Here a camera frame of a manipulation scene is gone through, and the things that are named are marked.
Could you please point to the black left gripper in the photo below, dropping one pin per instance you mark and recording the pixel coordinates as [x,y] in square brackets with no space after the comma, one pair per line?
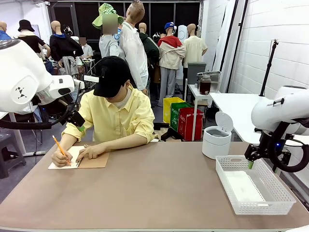
[74,118]

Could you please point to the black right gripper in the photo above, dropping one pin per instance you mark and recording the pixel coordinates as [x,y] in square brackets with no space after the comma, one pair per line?
[263,147]

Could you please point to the yellow pencil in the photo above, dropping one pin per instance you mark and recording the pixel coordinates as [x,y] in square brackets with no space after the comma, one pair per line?
[57,143]

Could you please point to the spiral notebook with brown cover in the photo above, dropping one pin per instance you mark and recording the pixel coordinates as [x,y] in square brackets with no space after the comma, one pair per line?
[99,163]

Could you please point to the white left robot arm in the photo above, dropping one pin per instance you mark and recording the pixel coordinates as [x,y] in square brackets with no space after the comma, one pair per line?
[21,79]

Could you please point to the person's left forearm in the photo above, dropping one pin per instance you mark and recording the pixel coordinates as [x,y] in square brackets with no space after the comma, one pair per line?
[128,142]

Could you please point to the person's right forearm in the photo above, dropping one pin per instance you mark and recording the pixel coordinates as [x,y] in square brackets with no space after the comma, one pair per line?
[66,143]

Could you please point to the person's left hand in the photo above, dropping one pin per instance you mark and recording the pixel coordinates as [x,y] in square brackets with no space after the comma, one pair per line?
[95,151]

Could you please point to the person's right hand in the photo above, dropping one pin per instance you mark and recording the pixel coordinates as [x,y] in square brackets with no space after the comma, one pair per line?
[60,159]

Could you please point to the white trash bin with lid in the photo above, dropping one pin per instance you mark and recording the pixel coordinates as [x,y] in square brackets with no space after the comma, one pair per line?
[214,146]

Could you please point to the person in yellow shirt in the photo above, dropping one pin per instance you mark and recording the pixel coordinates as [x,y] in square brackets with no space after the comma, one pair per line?
[120,118]

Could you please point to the large white table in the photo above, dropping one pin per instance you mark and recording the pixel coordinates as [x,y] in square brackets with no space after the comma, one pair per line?
[236,108]

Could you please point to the white perforated plastic basket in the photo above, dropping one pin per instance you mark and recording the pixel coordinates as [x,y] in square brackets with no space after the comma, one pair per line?
[260,207]

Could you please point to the black baseball cap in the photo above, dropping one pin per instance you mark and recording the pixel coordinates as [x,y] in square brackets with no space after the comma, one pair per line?
[113,75]

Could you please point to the red bag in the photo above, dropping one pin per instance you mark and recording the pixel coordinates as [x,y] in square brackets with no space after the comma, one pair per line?
[193,128]

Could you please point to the background person in white shirt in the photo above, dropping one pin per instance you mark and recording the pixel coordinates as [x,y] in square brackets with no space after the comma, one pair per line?
[86,49]

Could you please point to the glass jar with brown liquid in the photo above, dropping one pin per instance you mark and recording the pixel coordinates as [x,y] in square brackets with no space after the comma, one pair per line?
[205,85]

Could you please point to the black floor stands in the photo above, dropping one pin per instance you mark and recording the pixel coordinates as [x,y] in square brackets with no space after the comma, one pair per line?
[169,134]

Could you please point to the mannequin with green hat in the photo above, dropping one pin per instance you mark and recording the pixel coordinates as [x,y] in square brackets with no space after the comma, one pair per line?
[108,48]

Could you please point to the mannequin in black hoodie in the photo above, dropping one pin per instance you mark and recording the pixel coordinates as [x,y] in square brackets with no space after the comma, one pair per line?
[62,46]

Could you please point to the green bag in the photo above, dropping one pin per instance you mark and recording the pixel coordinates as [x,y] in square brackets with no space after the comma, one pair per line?
[175,116]

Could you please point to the black tripod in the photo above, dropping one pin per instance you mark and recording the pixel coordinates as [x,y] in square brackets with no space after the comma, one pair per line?
[268,70]

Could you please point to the yellow bag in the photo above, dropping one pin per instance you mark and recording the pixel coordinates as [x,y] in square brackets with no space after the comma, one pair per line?
[169,108]

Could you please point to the tall mannequin in white shirt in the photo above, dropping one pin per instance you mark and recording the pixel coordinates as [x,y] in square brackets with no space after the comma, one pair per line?
[132,53]

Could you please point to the grey bin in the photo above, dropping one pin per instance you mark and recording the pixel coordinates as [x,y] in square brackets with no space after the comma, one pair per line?
[195,67]

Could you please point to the mannequin with black bucket hat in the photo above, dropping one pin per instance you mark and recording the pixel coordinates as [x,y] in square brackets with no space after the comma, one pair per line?
[30,38]

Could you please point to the mannequin in dark green jacket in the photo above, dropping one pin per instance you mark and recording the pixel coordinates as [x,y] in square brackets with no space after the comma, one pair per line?
[149,48]

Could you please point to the mannequin with blue cap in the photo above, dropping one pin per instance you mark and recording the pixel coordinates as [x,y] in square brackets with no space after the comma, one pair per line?
[170,55]

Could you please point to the mannequin in cream shirt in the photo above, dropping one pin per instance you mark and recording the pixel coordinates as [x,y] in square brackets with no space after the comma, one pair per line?
[194,48]

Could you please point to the mannequin in blue shirt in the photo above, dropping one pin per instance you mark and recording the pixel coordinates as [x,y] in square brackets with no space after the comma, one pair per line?
[3,33]

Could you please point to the tall white oval appliance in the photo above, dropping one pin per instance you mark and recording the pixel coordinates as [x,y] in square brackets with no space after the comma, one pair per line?
[182,31]

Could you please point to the white table leg frame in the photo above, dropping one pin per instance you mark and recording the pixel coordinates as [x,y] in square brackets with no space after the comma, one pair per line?
[18,137]

